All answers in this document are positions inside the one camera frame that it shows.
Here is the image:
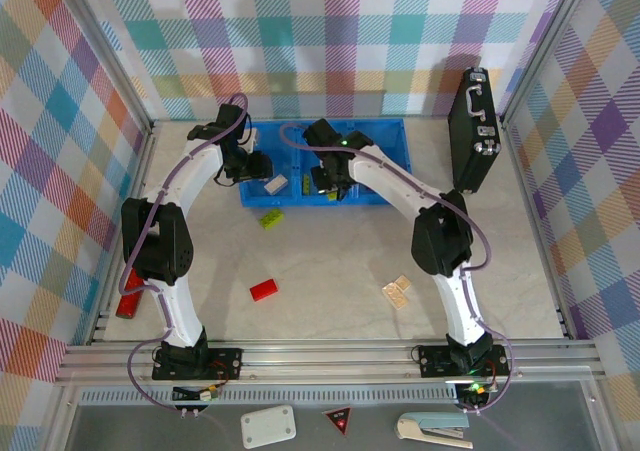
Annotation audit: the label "blue three-compartment plastic bin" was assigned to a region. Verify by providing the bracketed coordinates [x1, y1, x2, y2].
[238, 118, 407, 208]

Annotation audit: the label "red lego brick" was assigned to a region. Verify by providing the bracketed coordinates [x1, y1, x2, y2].
[249, 278, 279, 302]

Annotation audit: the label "black briefcase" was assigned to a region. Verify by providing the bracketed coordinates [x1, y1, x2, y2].
[447, 67, 503, 195]

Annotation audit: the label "red glitter tube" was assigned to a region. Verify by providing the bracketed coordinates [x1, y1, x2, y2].
[115, 269, 147, 320]

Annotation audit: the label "red black triangle sign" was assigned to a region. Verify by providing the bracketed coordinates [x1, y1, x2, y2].
[322, 406, 354, 437]

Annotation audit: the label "white rectangular plate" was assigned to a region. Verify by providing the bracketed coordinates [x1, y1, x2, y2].
[240, 404, 297, 450]

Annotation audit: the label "grey white stapler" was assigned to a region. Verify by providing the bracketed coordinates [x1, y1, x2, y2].
[396, 410, 474, 450]

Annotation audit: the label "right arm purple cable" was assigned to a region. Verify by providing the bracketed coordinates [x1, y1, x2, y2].
[278, 122, 514, 415]

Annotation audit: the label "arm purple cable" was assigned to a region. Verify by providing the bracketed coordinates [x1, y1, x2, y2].
[118, 92, 250, 415]
[278, 122, 514, 415]

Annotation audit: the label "aluminium side rail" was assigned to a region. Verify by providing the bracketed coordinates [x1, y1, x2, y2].
[501, 115, 576, 342]
[88, 120, 160, 346]

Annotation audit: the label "aluminium corner post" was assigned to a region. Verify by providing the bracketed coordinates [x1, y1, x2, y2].
[499, 0, 596, 122]
[49, 0, 156, 132]

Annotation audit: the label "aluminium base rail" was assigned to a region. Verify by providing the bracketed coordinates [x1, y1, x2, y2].
[54, 338, 606, 387]

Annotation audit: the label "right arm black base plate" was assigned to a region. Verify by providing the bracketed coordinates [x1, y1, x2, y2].
[417, 343, 511, 378]

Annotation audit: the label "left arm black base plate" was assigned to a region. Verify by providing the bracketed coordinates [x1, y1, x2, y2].
[151, 346, 244, 382]

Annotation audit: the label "grey slotted cable duct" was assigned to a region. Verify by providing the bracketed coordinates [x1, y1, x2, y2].
[79, 388, 461, 406]

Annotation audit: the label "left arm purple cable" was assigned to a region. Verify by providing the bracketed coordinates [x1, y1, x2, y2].
[118, 92, 250, 415]

